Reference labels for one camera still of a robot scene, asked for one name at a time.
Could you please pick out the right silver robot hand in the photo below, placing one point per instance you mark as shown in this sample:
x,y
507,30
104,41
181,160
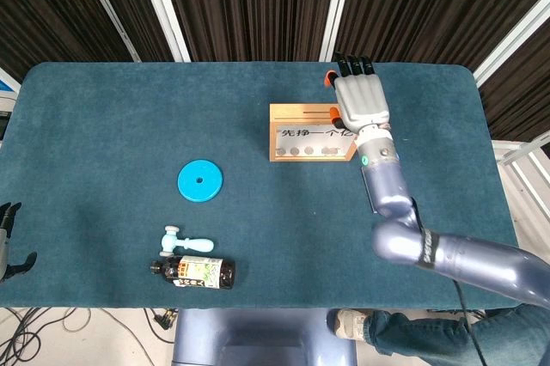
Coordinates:
x,y
361,99

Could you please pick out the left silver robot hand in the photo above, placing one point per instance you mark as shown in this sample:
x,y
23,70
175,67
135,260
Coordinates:
x,y
3,250

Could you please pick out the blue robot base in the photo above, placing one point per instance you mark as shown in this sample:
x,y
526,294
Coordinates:
x,y
240,336

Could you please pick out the black pleated curtain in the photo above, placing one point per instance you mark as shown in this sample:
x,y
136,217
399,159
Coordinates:
x,y
258,5

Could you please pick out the teal table cloth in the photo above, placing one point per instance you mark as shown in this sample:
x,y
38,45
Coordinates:
x,y
107,125

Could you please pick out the white blue sign board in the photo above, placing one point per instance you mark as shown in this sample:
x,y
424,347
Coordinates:
x,y
6,84

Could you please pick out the blue disc with hole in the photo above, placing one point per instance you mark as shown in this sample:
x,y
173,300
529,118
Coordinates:
x,y
210,181

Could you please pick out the black power plug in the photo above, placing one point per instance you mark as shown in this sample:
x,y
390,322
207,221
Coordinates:
x,y
165,319

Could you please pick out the light blue toy hammer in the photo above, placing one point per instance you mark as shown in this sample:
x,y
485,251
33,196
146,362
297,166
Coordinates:
x,y
193,244

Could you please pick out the brown tea bottle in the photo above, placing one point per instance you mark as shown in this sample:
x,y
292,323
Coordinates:
x,y
197,272

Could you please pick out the white sneaker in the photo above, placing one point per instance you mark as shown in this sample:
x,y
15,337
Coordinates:
x,y
350,324

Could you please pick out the person's leg in jeans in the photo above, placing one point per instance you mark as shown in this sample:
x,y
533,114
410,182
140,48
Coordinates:
x,y
421,340

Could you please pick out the wooden coin box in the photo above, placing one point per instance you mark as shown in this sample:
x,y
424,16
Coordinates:
x,y
296,110

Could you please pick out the wide white frame post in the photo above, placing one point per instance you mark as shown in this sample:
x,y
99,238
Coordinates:
x,y
335,7
163,7
513,37

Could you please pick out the white aluminium frame rack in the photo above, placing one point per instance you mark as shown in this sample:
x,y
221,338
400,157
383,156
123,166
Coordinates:
x,y
522,149

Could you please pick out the thin white frame post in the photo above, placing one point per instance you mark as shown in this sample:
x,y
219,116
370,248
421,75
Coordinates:
x,y
108,9

